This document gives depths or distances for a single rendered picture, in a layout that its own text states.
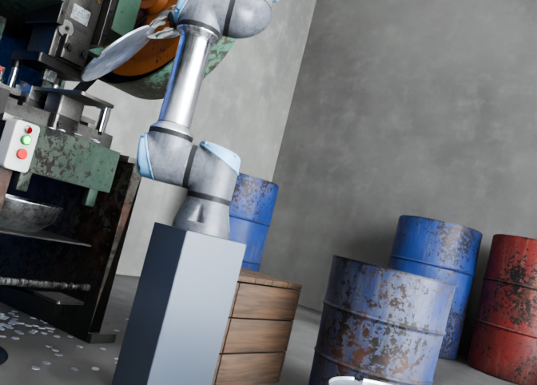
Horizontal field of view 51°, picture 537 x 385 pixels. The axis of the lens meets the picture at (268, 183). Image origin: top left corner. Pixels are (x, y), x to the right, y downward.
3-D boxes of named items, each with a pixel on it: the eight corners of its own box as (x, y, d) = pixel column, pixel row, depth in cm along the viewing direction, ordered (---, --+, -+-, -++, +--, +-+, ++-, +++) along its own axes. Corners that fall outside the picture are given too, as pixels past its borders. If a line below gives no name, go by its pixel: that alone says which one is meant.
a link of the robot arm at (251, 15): (276, 11, 145) (285, -29, 187) (234, 0, 144) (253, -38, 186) (265, 53, 151) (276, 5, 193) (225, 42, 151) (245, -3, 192)
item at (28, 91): (65, 113, 198) (69, 101, 198) (28, 98, 185) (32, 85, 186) (49, 111, 203) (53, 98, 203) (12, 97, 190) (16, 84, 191)
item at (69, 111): (105, 144, 183) (116, 104, 184) (70, 131, 171) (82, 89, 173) (57, 136, 197) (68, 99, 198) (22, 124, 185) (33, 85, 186)
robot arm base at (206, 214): (239, 242, 145) (248, 205, 146) (189, 231, 136) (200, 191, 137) (208, 234, 157) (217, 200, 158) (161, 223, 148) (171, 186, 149)
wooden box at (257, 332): (280, 383, 198) (303, 284, 201) (209, 390, 167) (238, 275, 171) (197, 347, 222) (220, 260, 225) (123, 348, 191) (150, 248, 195)
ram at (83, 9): (92, 72, 195) (114, -8, 198) (56, 54, 183) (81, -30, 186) (61, 69, 205) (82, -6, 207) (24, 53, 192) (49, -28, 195)
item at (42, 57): (83, 89, 200) (87, 73, 200) (34, 67, 183) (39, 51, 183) (55, 86, 208) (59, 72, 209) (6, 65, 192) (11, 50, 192)
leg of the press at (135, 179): (113, 343, 197) (180, 97, 205) (88, 344, 187) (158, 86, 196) (-28, 279, 247) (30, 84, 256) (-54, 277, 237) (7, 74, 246)
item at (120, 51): (66, 85, 175) (65, 83, 175) (108, 77, 203) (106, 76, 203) (133, 26, 167) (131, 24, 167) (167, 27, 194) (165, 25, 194)
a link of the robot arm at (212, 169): (232, 200, 142) (245, 148, 144) (180, 187, 141) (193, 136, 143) (231, 203, 154) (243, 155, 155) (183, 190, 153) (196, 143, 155)
